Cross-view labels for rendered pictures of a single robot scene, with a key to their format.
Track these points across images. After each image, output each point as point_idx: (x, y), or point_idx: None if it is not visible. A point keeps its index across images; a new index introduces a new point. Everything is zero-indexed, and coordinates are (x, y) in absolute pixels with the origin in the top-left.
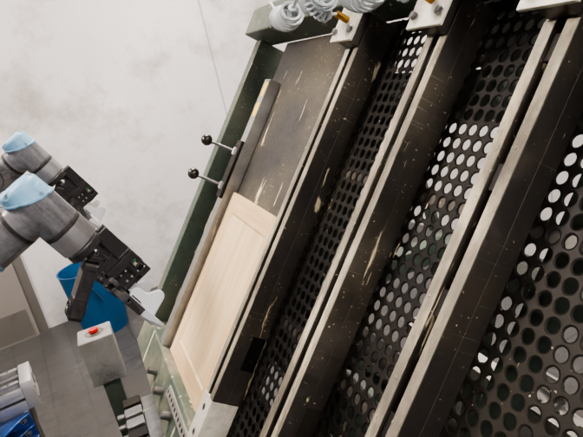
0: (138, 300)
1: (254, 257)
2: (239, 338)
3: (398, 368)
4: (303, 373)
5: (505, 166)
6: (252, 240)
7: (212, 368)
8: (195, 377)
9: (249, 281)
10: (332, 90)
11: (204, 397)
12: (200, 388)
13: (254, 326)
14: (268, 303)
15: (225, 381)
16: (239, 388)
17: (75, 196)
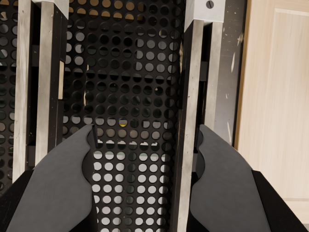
0: (197, 172)
1: (264, 172)
2: (186, 103)
3: None
4: (15, 130)
5: None
6: (287, 187)
7: (266, 39)
8: (305, 11)
9: (254, 148)
10: None
11: (218, 13)
12: (278, 8)
13: (182, 120)
14: (178, 147)
15: (189, 49)
16: (184, 50)
17: None
